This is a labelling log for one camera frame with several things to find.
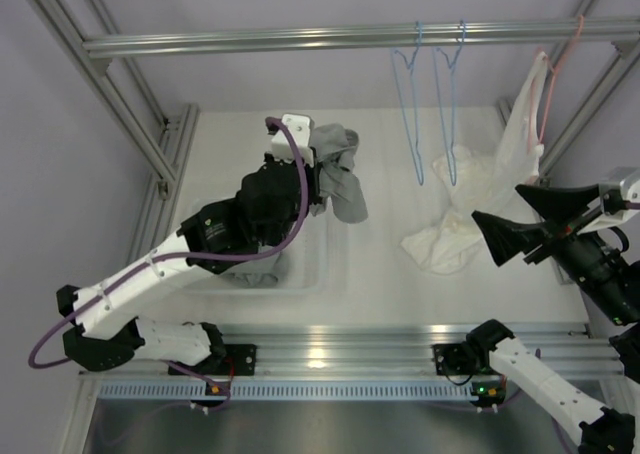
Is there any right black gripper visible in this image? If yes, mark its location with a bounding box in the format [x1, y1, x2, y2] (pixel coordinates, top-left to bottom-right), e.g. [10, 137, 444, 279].
[471, 182, 640, 326]

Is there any grey tank top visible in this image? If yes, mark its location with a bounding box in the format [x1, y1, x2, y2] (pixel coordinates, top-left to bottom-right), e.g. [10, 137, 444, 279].
[221, 253, 290, 288]
[310, 123, 368, 224]

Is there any blue wire hanger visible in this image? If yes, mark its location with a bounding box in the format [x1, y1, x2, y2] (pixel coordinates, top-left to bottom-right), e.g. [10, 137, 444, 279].
[390, 21, 425, 187]
[431, 20, 467, 187]

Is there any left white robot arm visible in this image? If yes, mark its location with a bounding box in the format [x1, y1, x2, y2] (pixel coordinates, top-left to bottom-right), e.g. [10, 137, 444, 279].
[56, 154, 322, 375]

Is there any white tank top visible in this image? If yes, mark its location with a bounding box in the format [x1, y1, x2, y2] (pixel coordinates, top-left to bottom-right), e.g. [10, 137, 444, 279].
[401, 51, 549, 275]

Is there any white plastic basket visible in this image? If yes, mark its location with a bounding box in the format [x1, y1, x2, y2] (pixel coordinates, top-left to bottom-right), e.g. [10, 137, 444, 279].
[182, 198, 331, 295]

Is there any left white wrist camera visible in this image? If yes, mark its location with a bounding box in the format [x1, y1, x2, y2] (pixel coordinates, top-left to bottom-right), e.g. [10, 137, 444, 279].
[266, 114, 316, 167]

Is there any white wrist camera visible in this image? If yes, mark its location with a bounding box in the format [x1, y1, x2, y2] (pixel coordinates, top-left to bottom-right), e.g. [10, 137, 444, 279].
[580, 167, 639, 233]
[266, 114, 316, 167]

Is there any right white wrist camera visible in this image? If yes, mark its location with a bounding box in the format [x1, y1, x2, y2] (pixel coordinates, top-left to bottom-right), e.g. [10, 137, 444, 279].
[580, 167, 639, 233]

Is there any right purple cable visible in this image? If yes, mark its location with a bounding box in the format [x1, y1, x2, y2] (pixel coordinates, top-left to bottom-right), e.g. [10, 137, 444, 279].
[499, 346, 544, 410]

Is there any right aluminium frame post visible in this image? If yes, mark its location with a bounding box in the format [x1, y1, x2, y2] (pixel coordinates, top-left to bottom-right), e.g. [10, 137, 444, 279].
[494, 0, 640, 285]

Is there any aluminium frame post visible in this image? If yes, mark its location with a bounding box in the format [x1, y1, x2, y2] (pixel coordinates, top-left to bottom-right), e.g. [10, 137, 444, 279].
[494, 0, 640, 285]
[9, 0, 201, 200]

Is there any left aluminium frame post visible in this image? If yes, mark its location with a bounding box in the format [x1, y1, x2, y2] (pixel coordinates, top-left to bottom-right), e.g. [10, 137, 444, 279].
[9, 0, 201, 200]

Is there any pink wire hanger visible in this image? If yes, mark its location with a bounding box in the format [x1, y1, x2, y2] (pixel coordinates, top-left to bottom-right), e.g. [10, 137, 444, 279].
[527, 14, 585, 151]

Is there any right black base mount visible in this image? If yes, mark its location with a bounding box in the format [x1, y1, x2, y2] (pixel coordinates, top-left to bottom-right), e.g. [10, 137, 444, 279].
[432, 342, 485, 377]

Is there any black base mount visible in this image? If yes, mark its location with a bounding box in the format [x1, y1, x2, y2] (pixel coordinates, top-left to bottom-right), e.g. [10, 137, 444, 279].
[178, 344, 258, 376]
[432, 342, 485, 377]

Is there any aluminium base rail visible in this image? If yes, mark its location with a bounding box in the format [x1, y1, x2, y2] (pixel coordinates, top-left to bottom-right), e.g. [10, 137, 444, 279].
[79, 323, 624, 378]

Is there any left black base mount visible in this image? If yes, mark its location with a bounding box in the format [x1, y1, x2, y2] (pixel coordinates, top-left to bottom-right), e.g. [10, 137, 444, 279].
[178, 344, 258, 376]

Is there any aluminium top rail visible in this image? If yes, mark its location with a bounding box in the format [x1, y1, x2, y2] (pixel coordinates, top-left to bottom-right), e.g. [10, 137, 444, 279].
[82, 16, 639, 60]

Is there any white slotted cable duct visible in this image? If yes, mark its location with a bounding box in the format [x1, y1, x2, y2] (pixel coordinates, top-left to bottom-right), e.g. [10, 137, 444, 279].
[98, 379, 478, 402]

